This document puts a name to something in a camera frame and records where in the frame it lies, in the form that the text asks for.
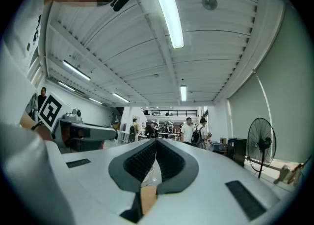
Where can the camera on left hand-held gripper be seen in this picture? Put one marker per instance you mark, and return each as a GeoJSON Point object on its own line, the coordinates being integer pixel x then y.
{"type": "Point", "coordinates": [74, 114]}

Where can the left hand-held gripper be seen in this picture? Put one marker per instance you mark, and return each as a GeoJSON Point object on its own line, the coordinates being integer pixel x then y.
{"type": "Point", "coordinates": [50, 112]}

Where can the round ceiling fixture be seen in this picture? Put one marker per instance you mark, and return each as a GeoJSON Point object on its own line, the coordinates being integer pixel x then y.
{"type": "Point", "coordinates": [209, 2]}

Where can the wooden frame object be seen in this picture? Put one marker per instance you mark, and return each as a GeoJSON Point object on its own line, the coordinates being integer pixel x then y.
{"type": "Point", "coordinates": [289, 172]}

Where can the black cabinet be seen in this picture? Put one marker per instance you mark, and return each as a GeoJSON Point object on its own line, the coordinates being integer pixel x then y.
{"type": "Point", "coordinates": [236, 149]}

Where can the long ceiling tube light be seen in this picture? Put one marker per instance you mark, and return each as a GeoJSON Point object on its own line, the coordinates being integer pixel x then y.
{"type": "Point", "coordinates": [168, 10]}

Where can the black standing fan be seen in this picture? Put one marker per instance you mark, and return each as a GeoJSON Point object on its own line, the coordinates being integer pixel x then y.
{"type": "Point", "coordinates": [261, 143]}

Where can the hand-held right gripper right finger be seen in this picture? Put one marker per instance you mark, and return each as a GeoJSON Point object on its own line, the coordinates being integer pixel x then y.
{"type": "Point", "coordinates": [208, 182]}

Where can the black wristband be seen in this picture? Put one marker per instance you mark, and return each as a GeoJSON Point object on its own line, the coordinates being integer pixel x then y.
{"type": "Point", "coordinates": [36, 126]}

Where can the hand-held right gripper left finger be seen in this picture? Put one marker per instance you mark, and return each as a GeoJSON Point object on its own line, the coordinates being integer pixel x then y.
{"type": "Point", "coordinates": [98, 170]}

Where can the person's left forearm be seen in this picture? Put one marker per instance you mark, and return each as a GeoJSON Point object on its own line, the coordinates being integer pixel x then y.
{"type": "Point", "coordinates": [27, 121]}

